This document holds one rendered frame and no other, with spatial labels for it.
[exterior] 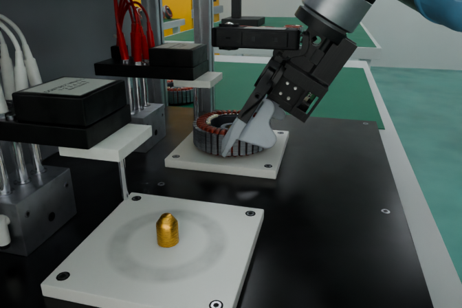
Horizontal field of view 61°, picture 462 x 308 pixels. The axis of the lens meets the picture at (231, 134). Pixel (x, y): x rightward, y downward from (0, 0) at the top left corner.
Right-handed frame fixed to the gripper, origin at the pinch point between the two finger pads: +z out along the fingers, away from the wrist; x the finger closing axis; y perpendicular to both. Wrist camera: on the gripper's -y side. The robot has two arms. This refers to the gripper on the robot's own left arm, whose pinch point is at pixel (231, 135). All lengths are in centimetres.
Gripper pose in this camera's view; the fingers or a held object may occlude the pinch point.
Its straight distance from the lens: 56.8
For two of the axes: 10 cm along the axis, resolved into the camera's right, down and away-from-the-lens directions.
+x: 2.4, -3.4, 9.1
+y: 8.4, 5.4, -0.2
